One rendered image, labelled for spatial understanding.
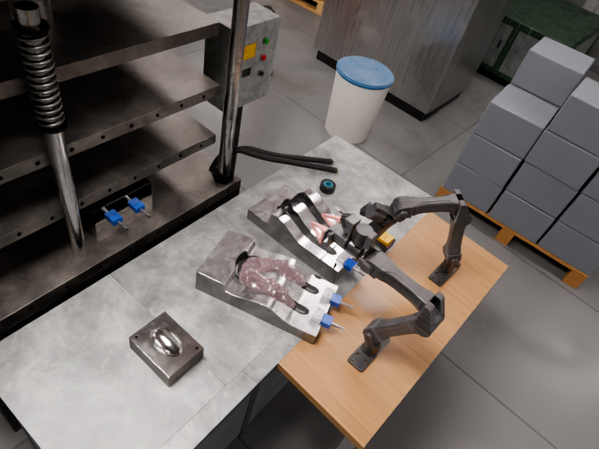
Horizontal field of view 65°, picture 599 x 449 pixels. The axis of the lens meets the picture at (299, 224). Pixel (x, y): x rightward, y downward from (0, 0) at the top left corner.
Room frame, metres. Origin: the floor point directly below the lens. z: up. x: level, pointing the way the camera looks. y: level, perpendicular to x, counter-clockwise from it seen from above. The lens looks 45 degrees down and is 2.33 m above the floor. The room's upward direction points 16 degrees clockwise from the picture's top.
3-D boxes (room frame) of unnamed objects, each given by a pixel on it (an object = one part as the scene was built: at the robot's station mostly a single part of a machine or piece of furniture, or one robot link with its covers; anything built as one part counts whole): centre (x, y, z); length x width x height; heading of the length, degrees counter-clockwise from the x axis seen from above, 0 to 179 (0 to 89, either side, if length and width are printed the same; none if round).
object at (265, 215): (1.46, -0.04, 0.87); 0.50 x 0.26 x 0.14; 62
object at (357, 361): (0.98, -0.39, 0.84); 0.20 x 0.07 x 0.08; 149
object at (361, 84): (3.63, -0.17, 0.30); 0.49 x 0.49 x 0.59
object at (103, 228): (1.35, 0.92, 0.87); 0.50 x 0.27 x 0.17; 62
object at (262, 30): (1.98, 0.48, 0.74); 0.30 x 0.22 x 1.47; 152
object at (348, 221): (1.12, -0.15, 1.25); 0.07 x 0.06 x 0.11; 149
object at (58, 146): (1.04, 0.79, 1.10); 0.05 x 0.05 x 1.30
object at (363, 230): (1.07, -0.23, 1.24); 0.12 x 0.09 x 0.12; 59
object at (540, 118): (3.09, -1.70, 0.60); 1.20 x 0.80 x 1.19; 63
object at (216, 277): (1.11, 0.05, 0.86); 0.50 x 0.26 x 0.11; 79
